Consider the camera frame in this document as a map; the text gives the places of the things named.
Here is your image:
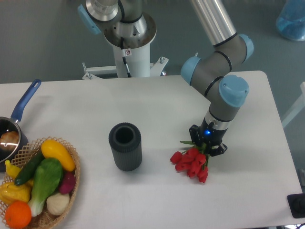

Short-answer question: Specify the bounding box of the white frame at right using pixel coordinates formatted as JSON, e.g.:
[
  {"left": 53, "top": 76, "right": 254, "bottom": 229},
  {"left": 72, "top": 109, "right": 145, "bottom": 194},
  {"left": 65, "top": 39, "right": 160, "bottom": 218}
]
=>
[{"left": 281, "top": 82, "right": 305, "bottom": 128}]

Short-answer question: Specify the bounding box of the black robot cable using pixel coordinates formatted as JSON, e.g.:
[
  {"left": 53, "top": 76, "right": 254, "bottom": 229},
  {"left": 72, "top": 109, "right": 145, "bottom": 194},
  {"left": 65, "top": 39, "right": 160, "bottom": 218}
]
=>
[{"left": 120, "top": 37, "right": 132, "bottom": 78}]

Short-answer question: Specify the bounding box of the yellow squash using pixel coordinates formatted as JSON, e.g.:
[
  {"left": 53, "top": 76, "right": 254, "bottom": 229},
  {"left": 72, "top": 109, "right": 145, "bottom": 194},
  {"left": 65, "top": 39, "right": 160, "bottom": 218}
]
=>
[{"left": 41, "top": 139, "right": 76, "bottom": 172}]

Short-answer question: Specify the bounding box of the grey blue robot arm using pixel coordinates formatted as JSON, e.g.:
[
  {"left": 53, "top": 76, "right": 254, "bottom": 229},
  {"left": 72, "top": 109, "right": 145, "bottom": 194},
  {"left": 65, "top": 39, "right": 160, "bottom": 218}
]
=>
[{"left": 77, "top": 0, "right": 254, "bottom": 156}]

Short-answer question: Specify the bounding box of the browned bread in pan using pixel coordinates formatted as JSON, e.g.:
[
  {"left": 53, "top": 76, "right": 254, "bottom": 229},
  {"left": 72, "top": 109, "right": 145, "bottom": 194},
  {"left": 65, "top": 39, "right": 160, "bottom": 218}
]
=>
[{"left": 0, "top": 131, "right": 19, "bottom": 151}]

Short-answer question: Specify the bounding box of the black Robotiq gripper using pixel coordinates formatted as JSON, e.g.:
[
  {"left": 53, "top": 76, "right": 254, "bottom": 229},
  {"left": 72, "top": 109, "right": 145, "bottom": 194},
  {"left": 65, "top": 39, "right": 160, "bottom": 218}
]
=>
[{"left": 189, "top": 123, "right": 228, "bottom": 156}]

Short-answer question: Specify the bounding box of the white garlic bulb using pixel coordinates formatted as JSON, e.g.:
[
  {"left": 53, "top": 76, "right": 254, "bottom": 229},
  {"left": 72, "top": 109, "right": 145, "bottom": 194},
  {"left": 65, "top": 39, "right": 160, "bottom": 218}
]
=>
[{"left": 46, "top": 193, "right": 70, "bottom": 216}]

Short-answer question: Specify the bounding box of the orange fruit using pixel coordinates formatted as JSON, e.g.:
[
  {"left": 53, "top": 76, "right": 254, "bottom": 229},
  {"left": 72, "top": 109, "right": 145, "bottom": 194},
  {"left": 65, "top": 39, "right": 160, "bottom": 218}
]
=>
[{"left": 4, "top": 201, "right": 32, "bottom": 229}]

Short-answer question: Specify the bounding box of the blue handled saucepan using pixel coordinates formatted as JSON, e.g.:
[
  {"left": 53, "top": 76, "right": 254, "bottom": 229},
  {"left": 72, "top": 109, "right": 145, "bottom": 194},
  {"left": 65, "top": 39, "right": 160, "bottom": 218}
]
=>
[{"left": 0, "top": 79, "right": 41, "bottom": 172}]

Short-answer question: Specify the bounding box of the small yellow banana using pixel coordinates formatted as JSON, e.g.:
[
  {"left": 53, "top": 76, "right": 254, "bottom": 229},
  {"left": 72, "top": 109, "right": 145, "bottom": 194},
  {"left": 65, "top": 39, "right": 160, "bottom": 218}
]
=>
[{"left": 5, "top": 160, "right": 21, "bottom": 179}]

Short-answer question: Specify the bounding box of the dark grey ribbed vase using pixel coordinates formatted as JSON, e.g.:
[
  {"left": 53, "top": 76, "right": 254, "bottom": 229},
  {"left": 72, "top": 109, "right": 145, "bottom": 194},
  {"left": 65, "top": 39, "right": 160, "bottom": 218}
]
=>
[{"left": 109, "top": 122, "right": 142, "bottom": 172}]

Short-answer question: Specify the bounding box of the dark green cucumber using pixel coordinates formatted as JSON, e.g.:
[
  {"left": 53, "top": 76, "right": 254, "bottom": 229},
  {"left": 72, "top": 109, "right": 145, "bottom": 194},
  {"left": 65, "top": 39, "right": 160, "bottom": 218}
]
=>
[{"left": 14, "top": 151, "right": 45, "bottom": 186}]

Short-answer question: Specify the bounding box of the green bok choy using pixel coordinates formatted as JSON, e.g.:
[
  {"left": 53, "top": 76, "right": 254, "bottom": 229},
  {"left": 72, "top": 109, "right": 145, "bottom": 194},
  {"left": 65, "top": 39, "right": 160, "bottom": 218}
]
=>
[{"left": 28, "top": 158, "right": 63, "bottom": 217}]

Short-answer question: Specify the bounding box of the blue plastic bag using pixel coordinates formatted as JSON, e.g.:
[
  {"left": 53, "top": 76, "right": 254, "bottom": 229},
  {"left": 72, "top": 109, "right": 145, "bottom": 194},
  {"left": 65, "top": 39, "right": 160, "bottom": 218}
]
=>
[{"left": 275, "top": 0, "right": 305, "bottom": 41}]

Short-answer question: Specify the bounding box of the red tulip bouquet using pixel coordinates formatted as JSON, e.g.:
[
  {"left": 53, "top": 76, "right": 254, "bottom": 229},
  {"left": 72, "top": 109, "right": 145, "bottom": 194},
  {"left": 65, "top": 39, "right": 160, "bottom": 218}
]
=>
[{"left": 170, "top": 141, "right": 210, "bottom": 183}]

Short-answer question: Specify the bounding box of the black device at edge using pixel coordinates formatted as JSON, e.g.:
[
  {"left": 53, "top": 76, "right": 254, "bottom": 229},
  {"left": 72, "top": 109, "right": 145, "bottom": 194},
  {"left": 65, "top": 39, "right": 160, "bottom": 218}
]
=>
[{"left": 287, "top": 193, "right": 305, "bottom": 219}]

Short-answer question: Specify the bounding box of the yellow bell pepper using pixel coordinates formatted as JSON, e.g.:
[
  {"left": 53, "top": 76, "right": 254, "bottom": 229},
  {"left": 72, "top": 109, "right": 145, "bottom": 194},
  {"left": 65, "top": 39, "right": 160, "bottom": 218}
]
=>
[{"left": 0, "top": 182, "right": 31, "bottom": 205}]

